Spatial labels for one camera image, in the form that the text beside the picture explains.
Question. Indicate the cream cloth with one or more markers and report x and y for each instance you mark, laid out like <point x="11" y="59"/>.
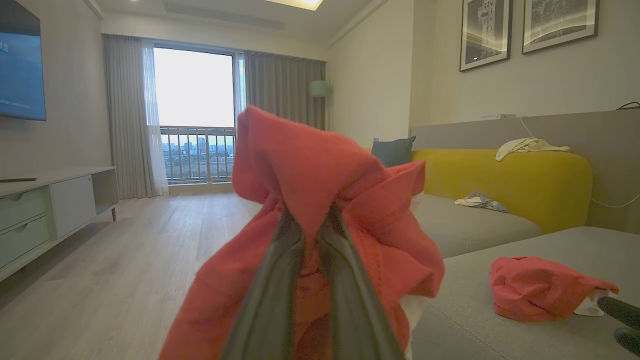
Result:
<point x="525" y="146"/>

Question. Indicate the ceiling light panel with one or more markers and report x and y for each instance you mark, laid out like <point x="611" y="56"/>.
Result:
<point x="300" y="3"/>

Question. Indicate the white and green TV cabinet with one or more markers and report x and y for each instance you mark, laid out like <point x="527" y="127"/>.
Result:
<point x="70" y="202"/>

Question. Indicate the patterned cloth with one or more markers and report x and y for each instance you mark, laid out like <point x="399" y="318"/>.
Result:
<point x="480" y="201"/>

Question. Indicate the white box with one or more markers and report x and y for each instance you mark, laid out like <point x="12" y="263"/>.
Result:
<point x="497" y="117"/>

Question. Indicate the teal throw pillow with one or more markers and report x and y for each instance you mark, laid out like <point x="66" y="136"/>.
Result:
<point x="395" y="151"/>

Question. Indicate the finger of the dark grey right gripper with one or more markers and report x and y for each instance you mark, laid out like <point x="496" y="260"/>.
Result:
<point x="622" y="312"/>
<point x="630" y="341"/>

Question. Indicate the wall-mounted television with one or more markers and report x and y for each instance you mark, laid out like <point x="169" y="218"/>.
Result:
<point x="20" y="70"/>

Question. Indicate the balcony railing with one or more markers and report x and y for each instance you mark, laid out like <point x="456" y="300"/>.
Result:
<point x="197" y="131"/>

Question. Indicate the red cloth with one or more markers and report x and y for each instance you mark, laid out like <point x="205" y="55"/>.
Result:
<point x="300" y="165"/>
<point x="530" y="287"/>

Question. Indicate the grey fabric sofa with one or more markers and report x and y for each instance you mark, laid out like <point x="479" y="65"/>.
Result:
<point x="475" y="230"/>

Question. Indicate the white sheer curtain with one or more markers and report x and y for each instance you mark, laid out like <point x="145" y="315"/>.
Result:
<point x="156" y="150"/>

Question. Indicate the grey curtain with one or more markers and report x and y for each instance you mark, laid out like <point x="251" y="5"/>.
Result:
<point x="285" y="90"/>
<point x="125" y="120"/>

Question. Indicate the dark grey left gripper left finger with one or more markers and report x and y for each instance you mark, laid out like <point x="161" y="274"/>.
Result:
<point x="272" y="300"/>

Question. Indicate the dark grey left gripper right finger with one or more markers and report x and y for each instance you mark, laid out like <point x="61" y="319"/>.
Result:
<point x="350" y="300"/>

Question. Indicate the floor lamp with pale shade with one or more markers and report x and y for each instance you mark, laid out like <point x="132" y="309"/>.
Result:
<point x="318" y="88"/>

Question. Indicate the dark framed picture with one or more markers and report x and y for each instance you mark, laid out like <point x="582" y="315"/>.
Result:
<point x="560" y="22"/>
<point x="485" y="32"/>

